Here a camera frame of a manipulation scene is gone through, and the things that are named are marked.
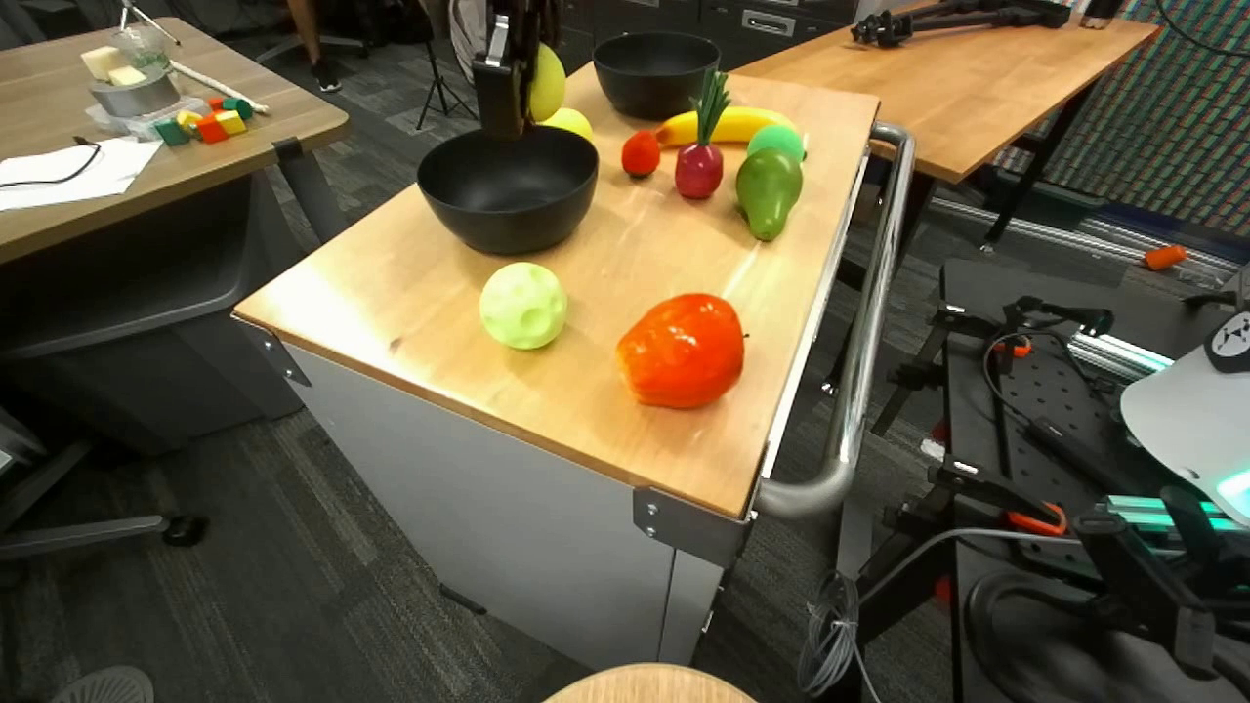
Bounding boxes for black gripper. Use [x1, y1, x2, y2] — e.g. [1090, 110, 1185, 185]
[468, 0, 549, 142]

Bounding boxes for yellow round toy fruit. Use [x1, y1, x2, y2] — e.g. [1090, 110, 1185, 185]
[540, 105, 602, 148]
[524, 38, 572, 123]

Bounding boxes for black plastic bowl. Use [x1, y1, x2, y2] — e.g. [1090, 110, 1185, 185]
[415, 120, 602, 256]
[592, 30, 724, 123]

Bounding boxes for pale green round toy fruit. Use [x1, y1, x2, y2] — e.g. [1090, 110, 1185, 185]
[478, 256, 575, 354]

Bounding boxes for red toy radish green leaves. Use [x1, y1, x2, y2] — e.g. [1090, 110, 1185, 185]
[674, 62, 734, 207]

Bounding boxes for wooden meeting table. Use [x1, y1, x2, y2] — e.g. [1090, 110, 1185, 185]
[0, 11, 351, 269]

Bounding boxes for bright green toy ball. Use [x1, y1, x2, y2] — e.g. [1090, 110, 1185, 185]
[743, 116, 812, 166]

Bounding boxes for white plastic stick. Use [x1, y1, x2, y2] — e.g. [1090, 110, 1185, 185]
[168, 53, 273, 116]

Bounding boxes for green toy pear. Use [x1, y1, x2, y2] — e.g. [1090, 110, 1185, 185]
[731, 148, 809, 247]

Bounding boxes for colourful toy blocks cluster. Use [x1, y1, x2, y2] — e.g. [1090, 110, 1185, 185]
[154, 90, 257, 148]

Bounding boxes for red orange tomato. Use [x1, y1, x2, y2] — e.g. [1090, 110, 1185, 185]
[615, 290, 749, 415]

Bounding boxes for clear plastic container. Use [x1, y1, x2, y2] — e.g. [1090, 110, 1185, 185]
[80, 19, 185, 120]

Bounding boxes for black folded tripod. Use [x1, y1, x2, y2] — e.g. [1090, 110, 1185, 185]
[847, 0, 1077, 53]

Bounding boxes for white paper sheets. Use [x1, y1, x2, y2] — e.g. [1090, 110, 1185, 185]
[0, 134, 168, 216]

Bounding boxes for metal tool cart cabinet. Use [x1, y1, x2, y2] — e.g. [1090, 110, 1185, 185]
[278, 338, 754, 672]

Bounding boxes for light wooden work table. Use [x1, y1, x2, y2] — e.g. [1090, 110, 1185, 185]
[734, 0, 1166, 189]

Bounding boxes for round wooden stool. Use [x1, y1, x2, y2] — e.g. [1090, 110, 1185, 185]
[545, 660, 760, 703]

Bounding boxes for black office chair base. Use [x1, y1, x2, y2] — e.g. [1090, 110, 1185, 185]
[0, 403, 210, 565]

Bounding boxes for white rounded machine housing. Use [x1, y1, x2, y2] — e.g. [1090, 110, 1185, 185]
[1119, 265, 1250, 523]

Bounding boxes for steel cart handle bar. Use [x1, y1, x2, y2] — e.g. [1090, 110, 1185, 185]
[754, 123, 917, 528]

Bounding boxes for orange handled clamp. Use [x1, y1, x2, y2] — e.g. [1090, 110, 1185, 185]
[1001, 498, 1075, 537]

